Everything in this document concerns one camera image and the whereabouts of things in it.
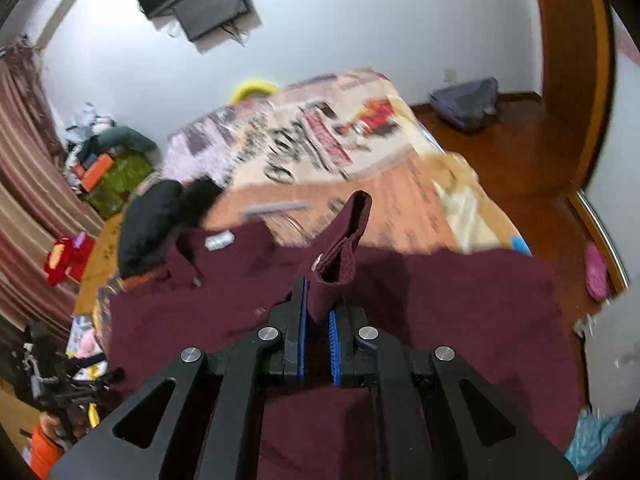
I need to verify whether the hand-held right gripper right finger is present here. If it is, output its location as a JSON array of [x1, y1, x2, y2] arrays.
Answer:
[[327, 307, 577, 480]]

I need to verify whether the maroon knit sweater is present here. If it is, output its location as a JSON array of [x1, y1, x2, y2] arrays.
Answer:
[[102, 190, 587, 480]]

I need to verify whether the white cabinet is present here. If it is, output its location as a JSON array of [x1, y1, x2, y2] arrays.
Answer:
[[575, 290, 640, 418]]

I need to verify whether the printed blanket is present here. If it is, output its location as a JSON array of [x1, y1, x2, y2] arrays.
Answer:
[[92, 67, 533, 341]]

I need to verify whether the striped curtain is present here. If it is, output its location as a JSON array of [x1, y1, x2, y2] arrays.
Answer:
[[0, 37, 103, 341]]

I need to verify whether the red plush toy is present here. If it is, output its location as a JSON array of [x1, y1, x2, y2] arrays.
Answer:
[[44, 232, 97, 287]]

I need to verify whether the person's left forearm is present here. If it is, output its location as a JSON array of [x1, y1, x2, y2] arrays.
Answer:
[[29, 410, 67, 478]]

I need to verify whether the black garment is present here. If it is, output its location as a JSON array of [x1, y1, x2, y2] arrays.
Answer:
[[119, 176, 223, 280]]

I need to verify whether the teal cloth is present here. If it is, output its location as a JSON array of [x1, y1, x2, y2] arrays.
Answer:
[[565, 407, 626, 473]]

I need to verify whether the green patterned box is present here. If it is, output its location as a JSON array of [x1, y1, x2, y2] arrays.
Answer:
[[82, 152, 156, 218]]

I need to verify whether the pink plush toy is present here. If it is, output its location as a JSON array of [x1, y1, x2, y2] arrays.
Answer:
[[75, 332, 101, 358]]

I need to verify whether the grey bag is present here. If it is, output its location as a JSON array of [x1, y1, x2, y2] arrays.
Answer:
[[429, 77, 501, 133]]

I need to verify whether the grey plush cushion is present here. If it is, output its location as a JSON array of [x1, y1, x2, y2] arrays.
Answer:
[[97, 126, 158, 153]]

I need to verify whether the yellow round object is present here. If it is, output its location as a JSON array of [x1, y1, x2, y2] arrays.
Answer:
[[231, 78, 280, 104]]

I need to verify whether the orange box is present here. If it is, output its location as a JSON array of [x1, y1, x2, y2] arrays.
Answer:
[[79, 154, 115, 192]]

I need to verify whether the pink slipper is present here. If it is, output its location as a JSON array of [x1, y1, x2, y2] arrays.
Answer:
[[584, 242, 611, 302]]

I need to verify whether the wooden door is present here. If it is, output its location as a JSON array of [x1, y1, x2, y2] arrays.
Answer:
[[529, 0, 617, 196]]

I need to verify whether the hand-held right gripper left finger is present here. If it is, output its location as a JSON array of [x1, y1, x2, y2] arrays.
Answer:
[[49, 276, 309, 480]]

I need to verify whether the brown cardboard sheet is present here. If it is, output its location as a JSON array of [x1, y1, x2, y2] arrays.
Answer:
[[74, 210, 126, 317]]

